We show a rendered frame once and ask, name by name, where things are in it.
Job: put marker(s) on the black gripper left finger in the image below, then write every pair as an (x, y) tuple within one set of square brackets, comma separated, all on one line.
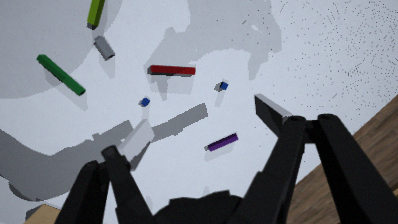
[(86, 201)]

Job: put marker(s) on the purple rod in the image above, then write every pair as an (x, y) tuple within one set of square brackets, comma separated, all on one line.
[(225, 141)]

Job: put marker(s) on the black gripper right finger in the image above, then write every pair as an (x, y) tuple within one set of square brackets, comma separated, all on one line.
[(360, 193)]

